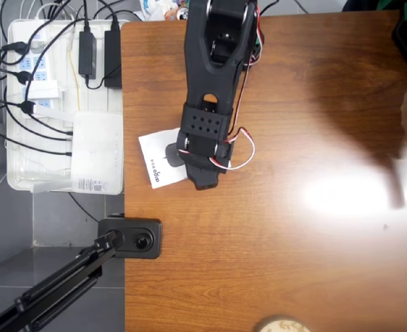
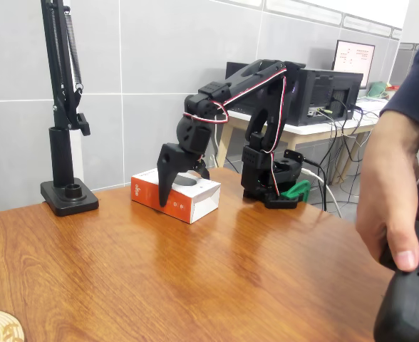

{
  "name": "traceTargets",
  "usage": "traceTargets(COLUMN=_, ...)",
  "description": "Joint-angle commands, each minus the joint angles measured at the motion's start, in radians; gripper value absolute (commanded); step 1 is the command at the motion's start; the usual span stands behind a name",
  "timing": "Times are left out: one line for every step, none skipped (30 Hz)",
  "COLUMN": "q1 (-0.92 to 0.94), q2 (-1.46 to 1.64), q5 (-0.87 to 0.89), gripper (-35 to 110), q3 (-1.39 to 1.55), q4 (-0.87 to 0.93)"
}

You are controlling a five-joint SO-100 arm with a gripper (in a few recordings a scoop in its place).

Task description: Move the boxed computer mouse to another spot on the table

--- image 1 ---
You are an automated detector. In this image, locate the white orange mouse box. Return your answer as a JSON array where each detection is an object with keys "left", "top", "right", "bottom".
[{"left": 138, "top": 127, "right": 192, "bottom": 190}]

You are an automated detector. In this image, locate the black desk clamp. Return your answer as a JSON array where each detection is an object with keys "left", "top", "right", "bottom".
[{"left": 97, "top": 216, "right": 163, "bottom": 259}]

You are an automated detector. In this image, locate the white router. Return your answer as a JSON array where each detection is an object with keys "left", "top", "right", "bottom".
[{"left": 33, "top": 104, "right": 125, "bottom": 195}]

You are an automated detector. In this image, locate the wide black power adapter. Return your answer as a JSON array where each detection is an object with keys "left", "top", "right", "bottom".
[{"left": 104, "top": 30, "right": 123, "bottom": 89}]

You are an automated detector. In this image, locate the clear bin with power strips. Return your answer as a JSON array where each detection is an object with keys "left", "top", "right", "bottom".
[{"left": 6, "top": 17, "right": 132, "bottom": 194}]

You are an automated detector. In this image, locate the round wooden coaster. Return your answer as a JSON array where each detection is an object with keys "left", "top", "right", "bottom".
[{"left": 257, "top": 315, "right": 311, "bottom": 332}]

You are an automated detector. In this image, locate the narrow black power adapter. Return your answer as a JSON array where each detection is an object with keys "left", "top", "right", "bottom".
[{"left": 78, "top": 30, "right": 98, "bottom": 77}]

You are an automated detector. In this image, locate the white printed plastic bag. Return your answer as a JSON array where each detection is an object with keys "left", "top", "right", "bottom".
[{"left": 139, "top": 0, "right": 190, "bottom": 22}]

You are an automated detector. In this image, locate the white charger plug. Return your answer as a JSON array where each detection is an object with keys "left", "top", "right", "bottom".
[{"left": 28, "top": 80, "right": 61, "bottom": 100}]

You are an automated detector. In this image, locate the white power strip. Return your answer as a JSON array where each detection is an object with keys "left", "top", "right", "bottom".
[{"left": 16, "top": 27, "right": 57, "bottom": 112}]

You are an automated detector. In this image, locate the red white servo cable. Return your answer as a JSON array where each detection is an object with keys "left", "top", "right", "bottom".
[{"left": 208, "top": 0, "right": 265, "bottom": 171}]

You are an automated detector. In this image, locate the black router cable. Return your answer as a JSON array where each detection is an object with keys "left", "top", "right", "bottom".
[
  {"left": 0, "top": 105, "right": 75, "bottom": 156},
  {"left": 4, "top": 103, "right": 75, "bottom": 141},
  {"left": 30, "top": 112, "right": 75, "bottom": 135}
]

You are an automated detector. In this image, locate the thin yellow cable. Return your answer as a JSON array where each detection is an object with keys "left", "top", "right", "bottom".
[{"left": 68, "top": 48, "right": 83, "bottom": 111}]

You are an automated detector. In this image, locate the black adapter output cable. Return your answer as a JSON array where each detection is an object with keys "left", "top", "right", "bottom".
[{"left": 84, "top": 64, "right": 123, "bottom": 90}]

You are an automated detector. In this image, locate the black adapter input cable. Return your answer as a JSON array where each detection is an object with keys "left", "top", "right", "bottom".
[
  {"left": 98, "top": 0, "right": 121, "bottom": 33},
  {"left": 81, "top": 0, "right": 91, "bottom": 33}
]

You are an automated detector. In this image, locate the black plug with cable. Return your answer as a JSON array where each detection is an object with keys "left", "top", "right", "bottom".
[
  {"left": 0, "top": 79, "right": 37, "bottom": 115},
  {"left": 0, "top": 40, "right": 30, "bottom": 66},
  {"left": 0, "top": 62, "right": 35, "bottom": 86}
]

